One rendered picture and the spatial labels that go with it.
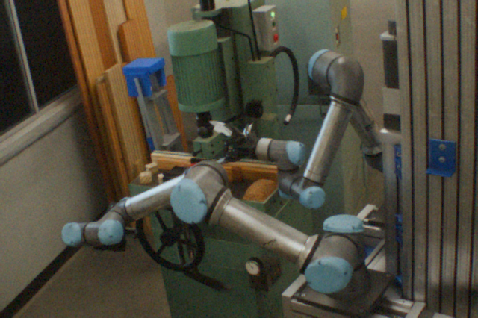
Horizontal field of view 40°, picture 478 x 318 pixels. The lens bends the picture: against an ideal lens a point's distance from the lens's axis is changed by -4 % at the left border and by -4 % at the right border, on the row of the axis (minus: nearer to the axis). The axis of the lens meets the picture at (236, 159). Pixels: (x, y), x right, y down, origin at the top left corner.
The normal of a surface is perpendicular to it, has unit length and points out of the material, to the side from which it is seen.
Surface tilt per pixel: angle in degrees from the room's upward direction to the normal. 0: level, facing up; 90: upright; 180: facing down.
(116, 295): 0
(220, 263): 90
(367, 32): 90
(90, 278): 0
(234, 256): 90
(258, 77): 90
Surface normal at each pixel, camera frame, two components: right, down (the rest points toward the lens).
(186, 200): -0.48, 0.36
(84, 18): 0.92, -0.01
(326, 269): -0.25, 0.48
